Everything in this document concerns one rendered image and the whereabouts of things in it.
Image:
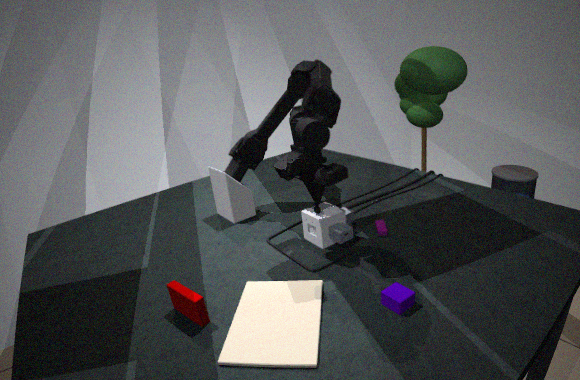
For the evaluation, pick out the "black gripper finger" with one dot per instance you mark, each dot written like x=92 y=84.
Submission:
x=308 y=185
x=318 y=189

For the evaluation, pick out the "magenta rectangular block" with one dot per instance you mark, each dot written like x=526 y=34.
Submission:
x=381 y=227

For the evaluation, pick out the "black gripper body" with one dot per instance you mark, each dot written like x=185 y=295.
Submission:
x=326 y=175

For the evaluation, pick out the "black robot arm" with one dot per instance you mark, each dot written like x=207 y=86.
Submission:
x=310 y=80

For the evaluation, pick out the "red rectangular block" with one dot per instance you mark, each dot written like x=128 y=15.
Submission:
x=188 y=303

